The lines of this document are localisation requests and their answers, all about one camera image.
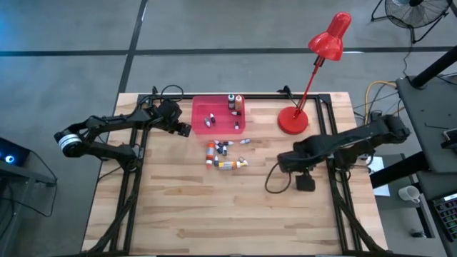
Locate black device with blue light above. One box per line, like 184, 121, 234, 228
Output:
0, 137, 31, 168

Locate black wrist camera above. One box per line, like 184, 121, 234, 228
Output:
176, 122, 193, 138
294, 173, 317, 193

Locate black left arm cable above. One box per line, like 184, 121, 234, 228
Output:
151, 84, 185, 104

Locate white mug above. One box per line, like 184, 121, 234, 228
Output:
398, 184, 421, 204

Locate black slanted pole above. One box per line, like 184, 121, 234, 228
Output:
410, 45, 457, 89

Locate grey cart top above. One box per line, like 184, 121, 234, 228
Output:
395, 75, 457, 174

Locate black floor fan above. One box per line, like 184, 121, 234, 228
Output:
370, 0, 453, 44

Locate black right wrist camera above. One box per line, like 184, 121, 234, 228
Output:
294, 173, 317, 193

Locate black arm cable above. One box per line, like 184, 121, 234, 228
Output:
264, 162, 293, 195
151, 84, 185, 104

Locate large yellow cap coloring bottle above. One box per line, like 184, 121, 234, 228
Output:
218, 160, 249, 172

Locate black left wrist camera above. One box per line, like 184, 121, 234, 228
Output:
176, 122, 193, 138

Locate colourful keyboard device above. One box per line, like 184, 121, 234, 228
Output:
432, 192, 457, 243

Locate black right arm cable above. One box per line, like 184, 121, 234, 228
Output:
264, 162, 293, 195

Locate black lamp cable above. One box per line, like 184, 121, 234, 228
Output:
276, 84, 299, 108

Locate large orange cap coloring bottle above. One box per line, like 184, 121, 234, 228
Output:
205, 141, 216, 170

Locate black aluminium table frame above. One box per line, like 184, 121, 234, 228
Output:
84, 92, 392, 257

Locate yellow cable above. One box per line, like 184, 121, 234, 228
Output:
363, 80, 398, 125

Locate pink translucent plastic bin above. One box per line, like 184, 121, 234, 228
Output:
191, 95, 247, 136

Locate grey side stand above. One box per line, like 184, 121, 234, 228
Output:
0, 160, 58, 256

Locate red desk lamp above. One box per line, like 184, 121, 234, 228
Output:
276, 11, 353, 136

